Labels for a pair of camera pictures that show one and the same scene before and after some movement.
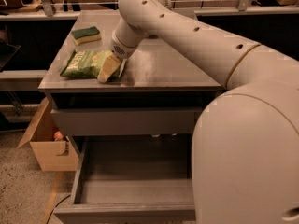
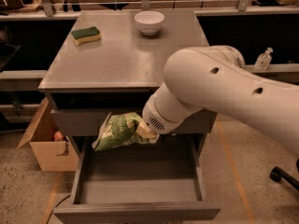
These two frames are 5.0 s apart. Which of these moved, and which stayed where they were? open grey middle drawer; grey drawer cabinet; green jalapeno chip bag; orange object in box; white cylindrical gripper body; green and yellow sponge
Moved: white cylindrical gripper body; green jalapeno chip bag
Stayed: open grey middle drawer; green and yellow sponge; grey drawer cabinet; orange object in box
